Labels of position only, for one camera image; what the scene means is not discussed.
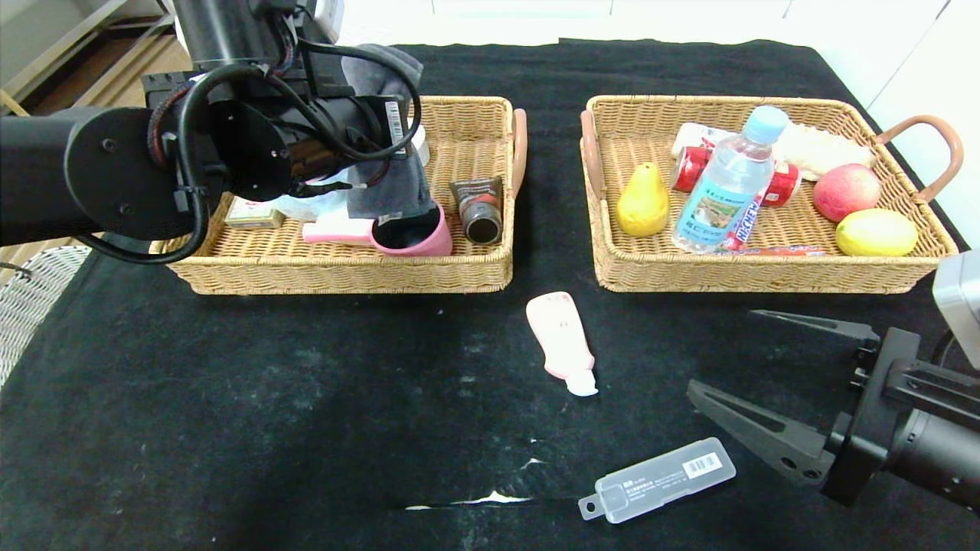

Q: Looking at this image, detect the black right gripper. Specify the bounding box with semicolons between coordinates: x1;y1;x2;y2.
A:
686;309;980;514

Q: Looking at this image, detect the clear water bottle blue cap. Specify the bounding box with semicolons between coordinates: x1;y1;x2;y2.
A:
671;105;790;254

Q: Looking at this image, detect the yellow pear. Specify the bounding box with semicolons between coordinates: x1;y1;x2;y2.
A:
616;161;671;236

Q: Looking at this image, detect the pink lotion bottle white cap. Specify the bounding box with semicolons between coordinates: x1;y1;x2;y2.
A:
525;291;599;398

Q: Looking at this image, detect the grey towel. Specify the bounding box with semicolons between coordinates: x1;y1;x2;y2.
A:
341;44;439;224

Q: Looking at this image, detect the light blue bath loofah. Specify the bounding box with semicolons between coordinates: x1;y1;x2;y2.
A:
272;172;361;223

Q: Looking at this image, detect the wicker basket with food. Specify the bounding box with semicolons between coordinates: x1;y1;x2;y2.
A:
580;95;964;294

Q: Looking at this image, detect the wicker basket with household items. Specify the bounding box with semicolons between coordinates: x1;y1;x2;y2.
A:
149;95;529;295

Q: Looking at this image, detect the thin orange sausage stick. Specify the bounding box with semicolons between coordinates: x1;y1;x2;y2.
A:
720;243;824;257

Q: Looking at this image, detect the yellow lemon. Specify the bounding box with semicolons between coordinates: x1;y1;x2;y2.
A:
835;208;918;257

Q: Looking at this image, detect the red sausage stick pack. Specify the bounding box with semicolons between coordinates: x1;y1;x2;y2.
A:
720;191;770;252

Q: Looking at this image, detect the clear plastic case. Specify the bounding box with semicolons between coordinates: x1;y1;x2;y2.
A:
578;437;737;524

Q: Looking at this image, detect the red apple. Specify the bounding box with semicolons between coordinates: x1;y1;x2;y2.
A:
812;163;881;223

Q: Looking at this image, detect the beige bread loaf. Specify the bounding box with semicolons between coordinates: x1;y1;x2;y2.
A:
773;121;875;181

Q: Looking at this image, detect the red cola can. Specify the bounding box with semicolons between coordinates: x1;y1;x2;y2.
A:
672;145;802;207

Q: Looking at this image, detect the white snack packet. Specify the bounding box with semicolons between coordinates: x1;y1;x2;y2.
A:
672;122;724;158

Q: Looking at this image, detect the black cosmetic tube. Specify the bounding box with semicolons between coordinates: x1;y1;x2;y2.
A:
449;176;505;246

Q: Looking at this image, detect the pink mug dark inside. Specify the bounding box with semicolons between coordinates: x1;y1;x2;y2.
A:
370;201;453;257

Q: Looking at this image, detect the white cabinet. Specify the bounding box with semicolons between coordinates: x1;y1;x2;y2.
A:
337;0;812;47

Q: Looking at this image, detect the green gold card box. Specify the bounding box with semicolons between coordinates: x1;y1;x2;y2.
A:
224;196;286;230

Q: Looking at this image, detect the white wicker chair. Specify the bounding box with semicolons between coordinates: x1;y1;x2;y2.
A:
0;245;94;383

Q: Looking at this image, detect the grey low shelf unit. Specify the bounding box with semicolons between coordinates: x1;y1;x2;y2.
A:
0;0;181;99

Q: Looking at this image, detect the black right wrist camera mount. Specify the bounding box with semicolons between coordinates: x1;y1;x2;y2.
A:
890;361;980;429

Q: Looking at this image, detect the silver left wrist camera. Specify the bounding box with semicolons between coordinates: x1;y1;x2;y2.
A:
312;0;347;43

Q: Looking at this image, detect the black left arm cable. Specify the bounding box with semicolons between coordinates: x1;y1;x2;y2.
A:
77;38;423;266

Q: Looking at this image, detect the red black braided cable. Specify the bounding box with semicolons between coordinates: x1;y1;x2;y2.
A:
147;80;194;171

